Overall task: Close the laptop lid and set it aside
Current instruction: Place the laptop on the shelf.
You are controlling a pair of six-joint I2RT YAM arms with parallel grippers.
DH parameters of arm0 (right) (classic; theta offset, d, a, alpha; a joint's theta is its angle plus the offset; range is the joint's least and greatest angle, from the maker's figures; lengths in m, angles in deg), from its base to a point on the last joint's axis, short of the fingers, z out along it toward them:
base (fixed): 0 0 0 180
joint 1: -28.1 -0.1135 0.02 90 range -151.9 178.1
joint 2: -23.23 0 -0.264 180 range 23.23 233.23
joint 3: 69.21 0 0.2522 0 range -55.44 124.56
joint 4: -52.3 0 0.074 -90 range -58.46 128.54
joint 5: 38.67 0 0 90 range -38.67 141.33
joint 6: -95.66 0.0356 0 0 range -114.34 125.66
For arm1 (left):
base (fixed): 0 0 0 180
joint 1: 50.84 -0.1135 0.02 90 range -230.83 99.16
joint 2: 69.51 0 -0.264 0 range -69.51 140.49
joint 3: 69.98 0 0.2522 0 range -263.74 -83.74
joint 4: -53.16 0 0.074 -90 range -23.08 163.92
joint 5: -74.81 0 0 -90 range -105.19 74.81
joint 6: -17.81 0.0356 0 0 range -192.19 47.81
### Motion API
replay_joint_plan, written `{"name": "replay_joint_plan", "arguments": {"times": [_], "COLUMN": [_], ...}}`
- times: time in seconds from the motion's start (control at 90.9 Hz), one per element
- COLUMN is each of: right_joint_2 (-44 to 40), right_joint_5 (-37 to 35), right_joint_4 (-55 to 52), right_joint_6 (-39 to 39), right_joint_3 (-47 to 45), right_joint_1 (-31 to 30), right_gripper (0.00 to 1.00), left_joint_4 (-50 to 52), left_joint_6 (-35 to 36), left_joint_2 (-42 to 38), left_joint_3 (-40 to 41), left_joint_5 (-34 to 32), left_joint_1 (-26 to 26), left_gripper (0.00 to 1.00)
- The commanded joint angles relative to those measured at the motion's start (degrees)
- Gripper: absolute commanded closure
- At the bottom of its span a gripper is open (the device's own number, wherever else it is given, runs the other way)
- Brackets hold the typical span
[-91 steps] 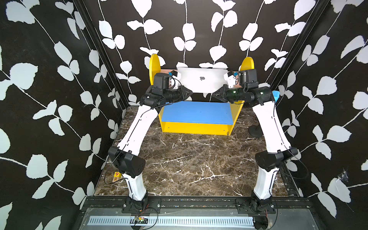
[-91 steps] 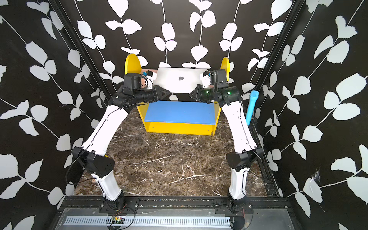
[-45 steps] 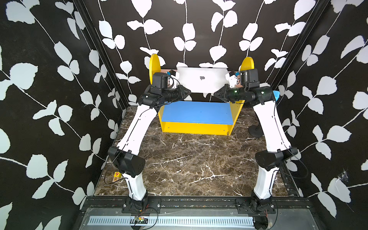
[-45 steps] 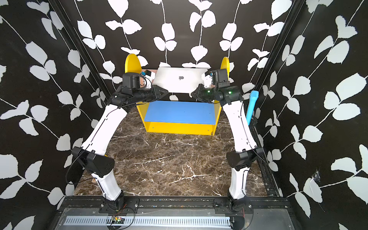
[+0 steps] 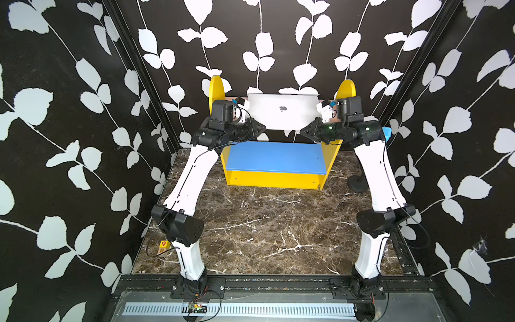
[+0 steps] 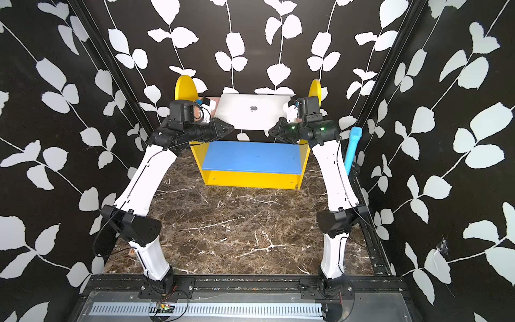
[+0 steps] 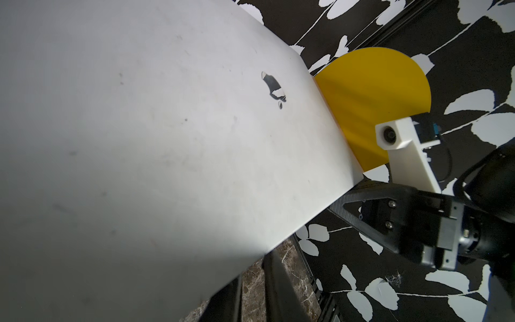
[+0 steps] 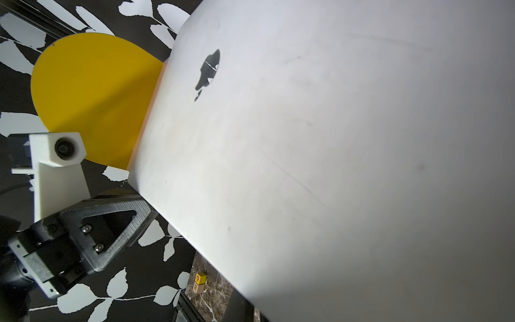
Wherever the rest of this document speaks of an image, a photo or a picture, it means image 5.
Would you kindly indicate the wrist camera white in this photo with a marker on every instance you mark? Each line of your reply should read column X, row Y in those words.
column 239, row 111
column 328, row 111

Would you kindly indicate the yellow shelf with coloured boards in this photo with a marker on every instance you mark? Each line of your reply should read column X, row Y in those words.
column 262, row 162

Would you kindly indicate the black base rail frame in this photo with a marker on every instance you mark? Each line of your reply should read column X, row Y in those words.
column 338, row 287

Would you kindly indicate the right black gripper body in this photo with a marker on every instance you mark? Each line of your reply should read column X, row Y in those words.
column 334, row 133

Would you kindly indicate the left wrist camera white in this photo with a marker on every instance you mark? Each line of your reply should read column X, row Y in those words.
column 239, row 111

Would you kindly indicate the blue toy microphone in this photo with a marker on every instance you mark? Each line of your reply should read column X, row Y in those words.
column 387, row 133

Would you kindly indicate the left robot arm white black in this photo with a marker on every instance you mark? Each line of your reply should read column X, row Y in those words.
column 175, row 218

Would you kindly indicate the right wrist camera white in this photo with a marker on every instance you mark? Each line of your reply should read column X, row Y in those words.
column 328, row 111

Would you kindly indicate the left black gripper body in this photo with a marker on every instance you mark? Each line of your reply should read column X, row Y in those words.
column 237, row 132

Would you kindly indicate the silver laptop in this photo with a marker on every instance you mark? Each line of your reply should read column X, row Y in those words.
column 283, row 112

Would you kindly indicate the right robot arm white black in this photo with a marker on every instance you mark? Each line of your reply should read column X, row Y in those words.
column 389, row 208

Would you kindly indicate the perforated white rail strip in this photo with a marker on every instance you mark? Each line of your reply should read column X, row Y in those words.
column 274, row 310

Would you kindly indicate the small circuit board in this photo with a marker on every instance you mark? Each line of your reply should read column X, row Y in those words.
column 196, row 308

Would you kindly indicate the wooden number nine block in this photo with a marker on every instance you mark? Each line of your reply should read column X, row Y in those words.
column 164, row 247

